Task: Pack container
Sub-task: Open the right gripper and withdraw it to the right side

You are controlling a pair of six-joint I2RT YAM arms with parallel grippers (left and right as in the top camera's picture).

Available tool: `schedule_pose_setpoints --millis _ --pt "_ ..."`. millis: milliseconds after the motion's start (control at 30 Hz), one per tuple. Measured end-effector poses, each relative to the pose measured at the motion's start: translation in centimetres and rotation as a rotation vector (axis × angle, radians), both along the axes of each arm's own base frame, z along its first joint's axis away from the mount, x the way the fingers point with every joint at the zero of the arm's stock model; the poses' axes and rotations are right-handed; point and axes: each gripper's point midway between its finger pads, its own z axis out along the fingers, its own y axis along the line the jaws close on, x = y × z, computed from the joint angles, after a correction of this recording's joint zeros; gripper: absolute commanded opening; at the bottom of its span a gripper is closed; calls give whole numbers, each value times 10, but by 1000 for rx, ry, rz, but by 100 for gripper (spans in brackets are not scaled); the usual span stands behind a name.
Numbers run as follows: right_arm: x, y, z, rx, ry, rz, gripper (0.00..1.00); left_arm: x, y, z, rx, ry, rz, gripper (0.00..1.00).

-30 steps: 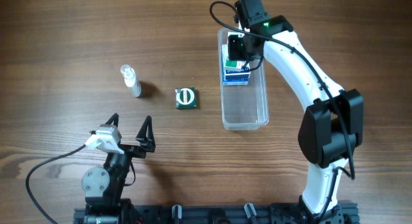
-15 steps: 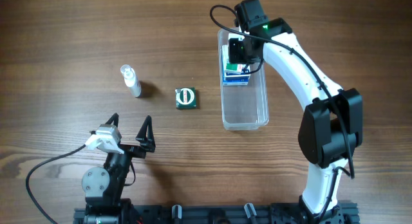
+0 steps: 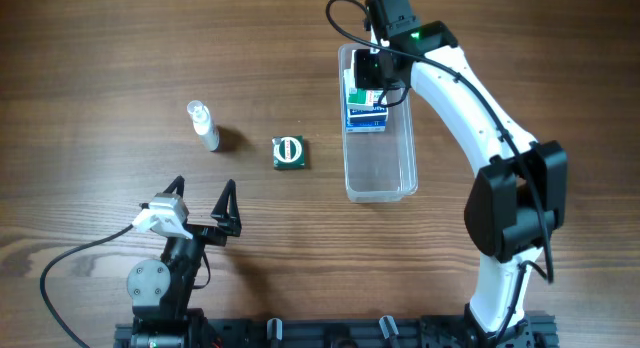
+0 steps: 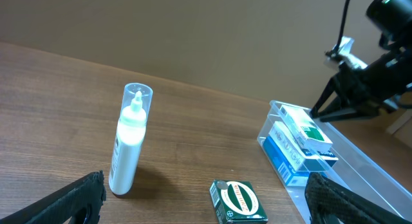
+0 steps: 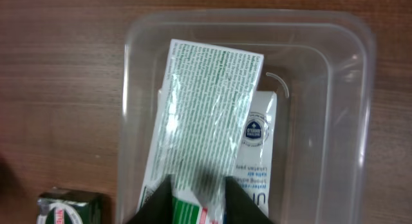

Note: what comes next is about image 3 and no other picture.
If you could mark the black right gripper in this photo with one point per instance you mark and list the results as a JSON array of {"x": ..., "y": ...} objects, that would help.
[{"x": 365, "y": 69}]

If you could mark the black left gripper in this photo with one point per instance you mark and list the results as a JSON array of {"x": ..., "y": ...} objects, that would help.
[{"x": 205, "y": 231}]

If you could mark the white Hansaplast plaster box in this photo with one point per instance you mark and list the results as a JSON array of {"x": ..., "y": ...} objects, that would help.
[{"x": 378, "y": 114}]

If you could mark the blue lozenge box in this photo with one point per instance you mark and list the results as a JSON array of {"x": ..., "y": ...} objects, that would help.
[{"x": 365, "y": 127}]

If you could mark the white green medicine box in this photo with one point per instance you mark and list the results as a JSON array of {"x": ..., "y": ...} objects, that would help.
[{"x": 362, "y": 99}]

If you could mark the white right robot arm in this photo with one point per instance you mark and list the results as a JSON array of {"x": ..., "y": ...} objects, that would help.
[{"x": 518, "y": 197}]

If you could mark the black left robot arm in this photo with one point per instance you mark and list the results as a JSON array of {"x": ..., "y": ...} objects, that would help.
[{"x": 161, "y": 288}]

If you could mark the clear plastic container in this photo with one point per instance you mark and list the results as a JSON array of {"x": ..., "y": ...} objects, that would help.
[{"x": 379, "y": 167}]

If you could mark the white spray bottle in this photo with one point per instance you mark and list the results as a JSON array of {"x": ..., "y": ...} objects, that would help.
[{"x": 204, "y": 125}]

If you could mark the green Zam-Buk box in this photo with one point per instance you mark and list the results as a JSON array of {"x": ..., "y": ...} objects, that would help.
[{"x": 288, "y": 153}]

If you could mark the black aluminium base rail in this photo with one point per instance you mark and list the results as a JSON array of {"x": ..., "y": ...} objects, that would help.
[{"x": 535, "y": 330}]

